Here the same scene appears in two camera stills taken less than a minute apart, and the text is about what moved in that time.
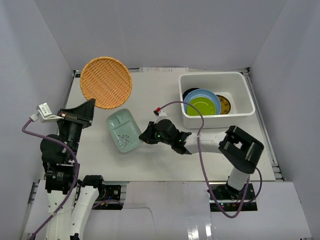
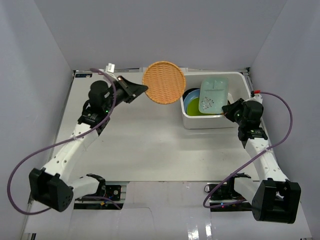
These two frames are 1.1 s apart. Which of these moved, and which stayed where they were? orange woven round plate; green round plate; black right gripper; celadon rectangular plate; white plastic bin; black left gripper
Moved: black left gripper; black right gripper; celadon rectangular plate; orange woven round plate
Stayed: green round plate; white plastic bin
